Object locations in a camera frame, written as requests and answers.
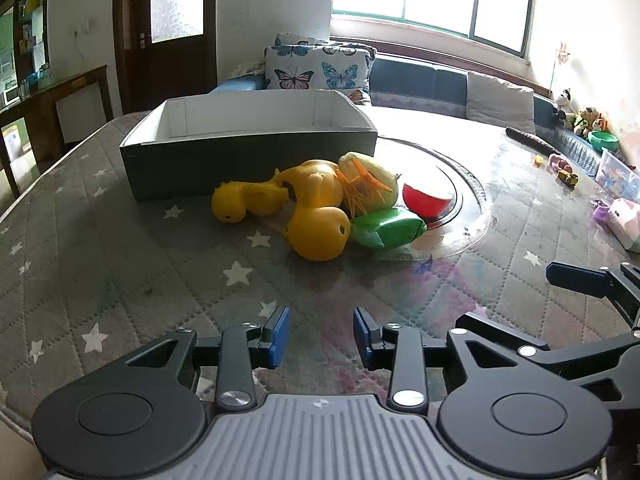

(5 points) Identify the black and white plush toy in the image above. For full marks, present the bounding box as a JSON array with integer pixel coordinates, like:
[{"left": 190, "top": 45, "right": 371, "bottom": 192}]
[{"left": 554, "top": 88, "right": 577, "bottom": 128}]

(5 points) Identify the blue folded blanket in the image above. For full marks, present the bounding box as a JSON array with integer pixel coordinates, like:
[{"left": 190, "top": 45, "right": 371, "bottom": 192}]
[{"left": 209, "top": 75, "right": 267, "bottom": 95}]

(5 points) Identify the green bowl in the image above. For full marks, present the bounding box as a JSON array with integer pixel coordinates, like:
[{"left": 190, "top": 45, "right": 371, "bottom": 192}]
[{"left": 587, "top": 130, "right": 621, "bottom": 154}]

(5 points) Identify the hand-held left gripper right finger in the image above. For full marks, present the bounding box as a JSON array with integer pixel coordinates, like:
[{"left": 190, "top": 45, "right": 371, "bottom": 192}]
[{"left": 352, "top": 306, "right": 531, "bottom": 416}]

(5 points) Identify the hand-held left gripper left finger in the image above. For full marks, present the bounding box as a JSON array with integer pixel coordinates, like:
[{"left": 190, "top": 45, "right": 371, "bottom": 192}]
[{"left": 120, "top": 305, "right": 292, "bottom": 411}]

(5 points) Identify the grey cushion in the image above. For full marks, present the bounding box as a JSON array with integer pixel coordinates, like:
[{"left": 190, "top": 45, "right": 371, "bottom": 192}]
[{"left": 466, "top": 70, "right": 537, "bottom": 136}]

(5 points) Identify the black stick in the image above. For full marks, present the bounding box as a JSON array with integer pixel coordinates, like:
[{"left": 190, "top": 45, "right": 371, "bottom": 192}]
[{"left": 505, "top": 126, "right": 562, "bottom": 157}]

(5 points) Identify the dark wooden side table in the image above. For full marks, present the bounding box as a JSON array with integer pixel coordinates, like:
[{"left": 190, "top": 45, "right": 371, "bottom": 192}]
[{"left": 0, "top": 64, "right": 115, "bottom": 198}]

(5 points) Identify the blue sofa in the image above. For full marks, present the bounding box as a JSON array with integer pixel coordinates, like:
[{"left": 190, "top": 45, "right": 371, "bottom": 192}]
[{"left": 209, "top": 52, "right": 601, "bottom": 176}]

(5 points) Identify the small butterfly print pillow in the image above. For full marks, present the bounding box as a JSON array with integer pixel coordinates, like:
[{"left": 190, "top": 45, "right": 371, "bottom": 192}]
[{"left": 274, "top": 32, "right": 332, "bottom": 47}]

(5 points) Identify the wall shelf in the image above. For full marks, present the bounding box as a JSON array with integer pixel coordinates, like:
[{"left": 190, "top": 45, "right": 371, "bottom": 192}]
[{"left": 0, "top": 0, "right": 51, "bottom": 103}]

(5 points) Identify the large butterfly print pillow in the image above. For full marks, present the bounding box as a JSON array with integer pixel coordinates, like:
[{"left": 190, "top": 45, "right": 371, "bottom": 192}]
[{"left": 264, "top": 44, "right": 377, "bottom": 93}]

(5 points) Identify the yellow rubber animal toy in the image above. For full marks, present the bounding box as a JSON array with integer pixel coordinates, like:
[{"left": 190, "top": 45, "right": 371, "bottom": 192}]
[
  {"left": 211, "top": 169, "right": 290, "bottom": 224},
  {"left": 277, "top": 159, "right": 352, "bottom": 262}
]

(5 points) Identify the round glass turntable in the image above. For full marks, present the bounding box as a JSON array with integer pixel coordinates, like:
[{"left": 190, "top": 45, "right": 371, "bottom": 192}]
[{"left": 375, "top": 136, "right": 490, "bottom": 262}]

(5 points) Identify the yellow plush with orange strands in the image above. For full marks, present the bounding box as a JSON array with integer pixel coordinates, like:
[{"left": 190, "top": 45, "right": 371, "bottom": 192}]
[{"left": 336, "top": 152, "right": 402, "bottom": 211}]

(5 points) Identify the green packet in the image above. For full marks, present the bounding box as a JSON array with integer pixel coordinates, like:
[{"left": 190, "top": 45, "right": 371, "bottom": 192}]
[{"left": 349, "top": 207, "right": 429, "bottom": 251}]

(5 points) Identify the grey star quilted table cover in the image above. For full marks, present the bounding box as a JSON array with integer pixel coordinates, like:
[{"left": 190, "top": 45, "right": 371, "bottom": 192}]
[{"left": 0, "top": 109, "right": 640, "bottom": 428}]

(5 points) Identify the clear plastic storage box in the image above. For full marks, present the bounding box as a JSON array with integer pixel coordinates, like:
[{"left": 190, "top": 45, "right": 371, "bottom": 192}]
[{"left": 594, "top": 148, "right": 640, "bottom": 192}]

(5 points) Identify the dark wooden door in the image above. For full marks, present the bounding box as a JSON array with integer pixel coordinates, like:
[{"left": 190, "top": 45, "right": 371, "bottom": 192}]
[{"left": 112, "top": 0, "right": 219, "bottom": 116}]

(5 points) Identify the red toy apple half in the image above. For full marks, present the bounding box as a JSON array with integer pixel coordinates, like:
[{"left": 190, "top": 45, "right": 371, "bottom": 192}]
[{"left": 402, "top": 183, "right": 451, "bottom": 219}]

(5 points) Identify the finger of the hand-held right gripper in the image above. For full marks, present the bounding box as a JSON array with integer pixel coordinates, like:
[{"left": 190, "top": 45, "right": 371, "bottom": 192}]
[
  {"left": 545, "top": 260, "right": 640, "bottom": 320},
  {"left": 456, "top": 311, "right": 640, "bottom": 411}
]

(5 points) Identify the brown plush toy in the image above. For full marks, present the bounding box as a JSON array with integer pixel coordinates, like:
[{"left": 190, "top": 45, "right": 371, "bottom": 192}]
[{"left": 574, "top": 106, "right": 607, "bottom": 137}]

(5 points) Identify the grey cardboard box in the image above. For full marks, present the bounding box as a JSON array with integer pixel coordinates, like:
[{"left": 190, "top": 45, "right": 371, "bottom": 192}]
[{"left": 119, "top": 89, "right": 378, "bottom": 202}]

